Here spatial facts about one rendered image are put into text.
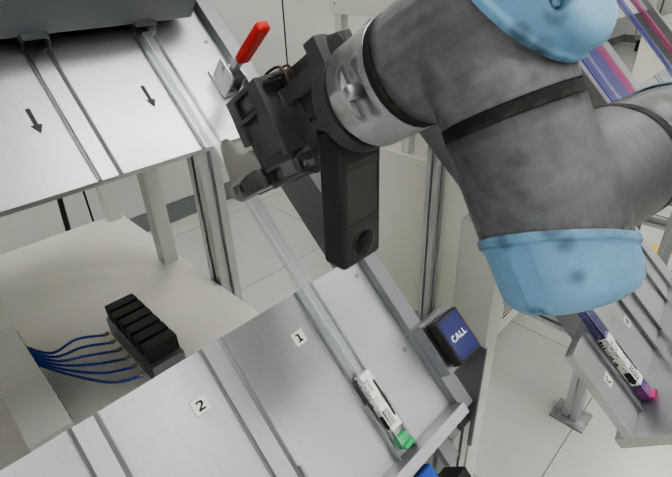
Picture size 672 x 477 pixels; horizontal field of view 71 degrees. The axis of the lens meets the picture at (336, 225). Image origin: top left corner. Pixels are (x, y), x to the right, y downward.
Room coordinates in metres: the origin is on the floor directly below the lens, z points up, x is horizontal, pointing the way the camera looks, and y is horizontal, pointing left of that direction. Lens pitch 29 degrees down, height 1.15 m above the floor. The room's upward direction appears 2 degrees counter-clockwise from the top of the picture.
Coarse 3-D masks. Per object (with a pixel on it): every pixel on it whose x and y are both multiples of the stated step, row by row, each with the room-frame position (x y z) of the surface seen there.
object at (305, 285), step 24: (168, 72) 0.52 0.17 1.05; (192, 96) 0.51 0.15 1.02; (192, 120) 0.50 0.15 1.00; (216, 144) 0.47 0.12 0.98; (264, 216) 0.43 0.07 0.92; (288, 264) 0.40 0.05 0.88; (312, 288) 0.38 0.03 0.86; (336, 336) 0.35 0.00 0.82; (360, 360) 0.34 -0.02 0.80; (408, 432) 0.30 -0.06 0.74
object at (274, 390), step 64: (256, 320) 0.35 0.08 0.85; (384, 320) 0.40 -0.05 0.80; (192, 384) 0.29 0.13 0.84; (256, 384) 0.30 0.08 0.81; (320, 384) 0.32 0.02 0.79; (384, 384) 0.34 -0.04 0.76; (64, 448) 0.22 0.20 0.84; (128, 448) 0.23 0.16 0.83; (192, 448) 0.25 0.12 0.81; (256, 448) 0.26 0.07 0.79; (320, 448) 0.28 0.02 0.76; (384, 448) 0.29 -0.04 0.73
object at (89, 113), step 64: (0, 64) 0.46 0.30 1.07; (64, 64) 0.49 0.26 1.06; (128, 64) 0.53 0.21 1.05; (192, 64) 0.57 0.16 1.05; (0, 128) 0.41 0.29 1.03; (64, 128) 0.43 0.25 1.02; (128, 128) 0.46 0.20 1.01; (192, 128) 0.49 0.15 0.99; (0, 192) 0.36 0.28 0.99; (64, 192) 0.38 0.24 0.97
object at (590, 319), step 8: (584, 312) 0.39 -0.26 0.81; (592, 312) 0.39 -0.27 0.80; (584, 320) 0.39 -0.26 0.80; (592, 320) 0.38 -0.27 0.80; (600, 320) 0.39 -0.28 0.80; (592, 328) 0.38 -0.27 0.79; (600, 328) 0.38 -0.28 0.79; (600, 336) 0.38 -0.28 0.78; (648, 384) 0.35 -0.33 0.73; (640, 392) 0.35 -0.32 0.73; (648, 392) 0.34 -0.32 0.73; (648, 400) 0.34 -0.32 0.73
